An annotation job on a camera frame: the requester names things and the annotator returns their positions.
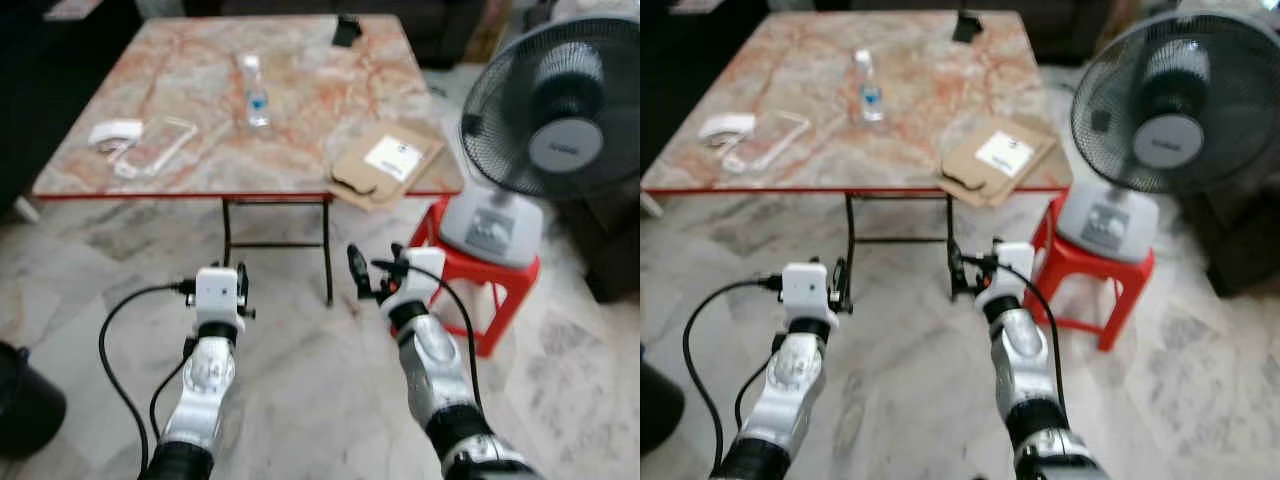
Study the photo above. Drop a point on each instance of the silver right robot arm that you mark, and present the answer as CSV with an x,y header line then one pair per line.
x,y
1030,370
435,370

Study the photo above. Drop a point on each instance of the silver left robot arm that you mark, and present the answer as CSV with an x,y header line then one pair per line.
x,y
790,390
200,390

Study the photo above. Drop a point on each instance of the black rubbish bin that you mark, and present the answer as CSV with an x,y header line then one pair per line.
x,y
655,400
25,405

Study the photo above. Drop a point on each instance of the brown cardboard envelope white label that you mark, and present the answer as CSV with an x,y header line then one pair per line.
x,y
360,175
975,170

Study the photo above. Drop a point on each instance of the red plastic stool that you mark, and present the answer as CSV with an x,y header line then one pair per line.
x,y
490,275
1090,265

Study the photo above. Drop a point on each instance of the clear plastic water bottle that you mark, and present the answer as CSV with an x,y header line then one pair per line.
x,y
870,95
255,95

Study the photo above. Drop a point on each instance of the small white case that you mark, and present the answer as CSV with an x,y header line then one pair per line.
x,y
113,132
727,126

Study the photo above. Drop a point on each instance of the marble top folding table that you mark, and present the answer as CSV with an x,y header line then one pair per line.
x,y
800,90
180,90

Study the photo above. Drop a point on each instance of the dark cabinet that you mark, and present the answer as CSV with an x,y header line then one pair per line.
x,y
1240,240
605,245

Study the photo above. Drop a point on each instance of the small black object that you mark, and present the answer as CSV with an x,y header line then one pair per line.
x,y
966,26
346,30

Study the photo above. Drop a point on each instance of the black fan grey base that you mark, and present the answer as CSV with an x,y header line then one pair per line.
x,y
565,100
1170,100

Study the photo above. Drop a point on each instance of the dark sofa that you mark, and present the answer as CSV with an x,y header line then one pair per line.
x,y
440,30
1060,30
50,100

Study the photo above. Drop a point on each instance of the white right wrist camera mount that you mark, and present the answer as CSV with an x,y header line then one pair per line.
x,y
422,272
1012,265

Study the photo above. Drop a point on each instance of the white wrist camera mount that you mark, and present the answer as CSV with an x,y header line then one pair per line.
x,y
1012,265
805,288
422,272
218,290

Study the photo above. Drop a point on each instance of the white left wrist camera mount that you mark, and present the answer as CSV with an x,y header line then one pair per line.
x,y
218,290
805,288

